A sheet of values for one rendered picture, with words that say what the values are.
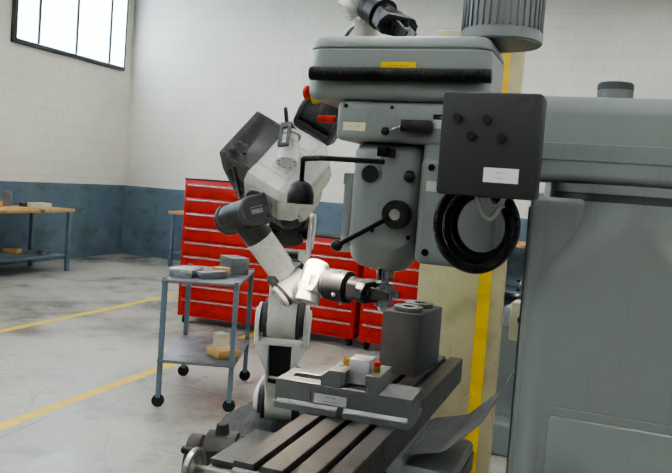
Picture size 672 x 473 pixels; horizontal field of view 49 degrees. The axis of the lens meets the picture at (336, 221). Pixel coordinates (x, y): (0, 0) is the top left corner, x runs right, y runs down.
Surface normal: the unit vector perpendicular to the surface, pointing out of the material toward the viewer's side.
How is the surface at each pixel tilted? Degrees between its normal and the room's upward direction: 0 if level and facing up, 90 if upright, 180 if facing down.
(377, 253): 118
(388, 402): 90
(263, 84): 90
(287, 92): 90
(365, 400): 90
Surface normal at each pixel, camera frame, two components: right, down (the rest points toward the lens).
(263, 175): 0.00, -0.47
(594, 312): -0.35, 0.03
